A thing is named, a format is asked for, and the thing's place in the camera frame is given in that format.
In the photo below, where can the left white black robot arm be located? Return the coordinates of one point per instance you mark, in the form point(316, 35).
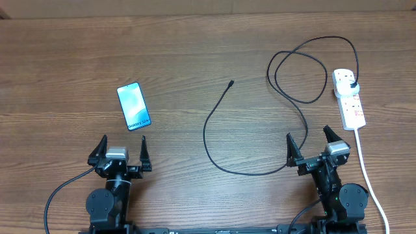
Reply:
point(108, 206)

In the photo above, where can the white charger plug adapter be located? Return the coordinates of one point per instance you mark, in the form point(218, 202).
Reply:
point(346, 89)

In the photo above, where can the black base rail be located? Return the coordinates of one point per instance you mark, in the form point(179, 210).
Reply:
point(221, 230)

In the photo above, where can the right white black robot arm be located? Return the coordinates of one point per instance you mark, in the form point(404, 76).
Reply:
point(344, 204)

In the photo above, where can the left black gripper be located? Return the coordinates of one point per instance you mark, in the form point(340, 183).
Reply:
point(136, 171)

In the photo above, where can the white power strip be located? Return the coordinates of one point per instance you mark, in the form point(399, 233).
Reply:
point(350, 108)

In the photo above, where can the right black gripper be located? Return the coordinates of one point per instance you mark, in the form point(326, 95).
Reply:
point(307, 164)

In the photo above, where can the blue Samsung Galaxy smartphone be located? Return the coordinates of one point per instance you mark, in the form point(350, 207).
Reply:
point(133, 106)

